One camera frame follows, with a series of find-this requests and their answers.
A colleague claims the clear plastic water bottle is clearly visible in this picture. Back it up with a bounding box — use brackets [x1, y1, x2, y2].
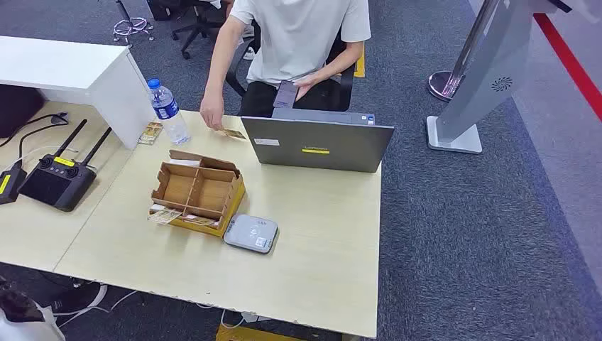
[147, 77, 192, 146]

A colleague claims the grey laptop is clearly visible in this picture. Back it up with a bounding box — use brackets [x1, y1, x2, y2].
[241, 107, 395, 173]

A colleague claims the white robot shell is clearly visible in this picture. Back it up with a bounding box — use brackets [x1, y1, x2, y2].
[0, 308, 66, 341]

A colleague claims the person's right hand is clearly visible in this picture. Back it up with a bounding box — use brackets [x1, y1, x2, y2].
[199, 90, 226, 131]

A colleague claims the white desk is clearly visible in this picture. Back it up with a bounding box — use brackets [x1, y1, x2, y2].
[0, 35, 156, 151]

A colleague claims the black office chair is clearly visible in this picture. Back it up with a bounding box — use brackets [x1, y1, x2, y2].
[224, 21, 356, 113]
[146, 0, 228, 60]

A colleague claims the red floor tape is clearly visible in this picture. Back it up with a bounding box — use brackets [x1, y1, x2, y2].
[533, 13, 602, 124]

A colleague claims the person's left hand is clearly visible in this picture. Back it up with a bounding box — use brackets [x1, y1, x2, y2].
[293, 72, 322, 102]

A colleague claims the chrome stanchion post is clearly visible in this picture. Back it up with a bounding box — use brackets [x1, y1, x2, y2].
[427, 0, 500, 102]

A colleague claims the brown cardboard divider box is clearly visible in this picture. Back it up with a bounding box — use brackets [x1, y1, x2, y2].
[150, 149, 246, 222]

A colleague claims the printed card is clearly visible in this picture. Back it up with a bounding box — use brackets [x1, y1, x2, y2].
[137, 121, 164, 146]

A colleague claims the yellow box tray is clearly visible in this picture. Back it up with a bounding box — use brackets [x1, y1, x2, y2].
[149, 180, 247, 239]

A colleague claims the grey card reader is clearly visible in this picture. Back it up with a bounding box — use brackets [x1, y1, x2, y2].
[222, 214, 279, 255]

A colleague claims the black bag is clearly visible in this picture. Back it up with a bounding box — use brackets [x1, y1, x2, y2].
[0, 85, 45, 139]

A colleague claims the black remote controller with antennas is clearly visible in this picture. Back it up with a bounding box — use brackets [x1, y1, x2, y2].
[18, 119, 113, 212]

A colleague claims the black power adapter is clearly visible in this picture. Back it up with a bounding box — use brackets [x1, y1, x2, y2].
[50, 281, 102, 315]

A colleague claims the black device with yellow label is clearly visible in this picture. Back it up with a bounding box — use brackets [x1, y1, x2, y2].
[0, 162, 28, 205]

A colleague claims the person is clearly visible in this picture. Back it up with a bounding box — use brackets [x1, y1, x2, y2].
[207, 0, 257, 61]
[199, 0, 373, 131]

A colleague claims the grey kiosk stand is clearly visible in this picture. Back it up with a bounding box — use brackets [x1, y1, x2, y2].
[425, 0, 602, 156]

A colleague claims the black cable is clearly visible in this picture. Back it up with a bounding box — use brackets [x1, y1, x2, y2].
[0, 112, 70, 148]
[18, 121, 70, 166]

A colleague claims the dark smartphone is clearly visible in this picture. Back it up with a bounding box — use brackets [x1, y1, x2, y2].
[273, 80, 300, 110]

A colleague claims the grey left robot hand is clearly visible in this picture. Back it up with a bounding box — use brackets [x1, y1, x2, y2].
[0, 277, 45, 324]

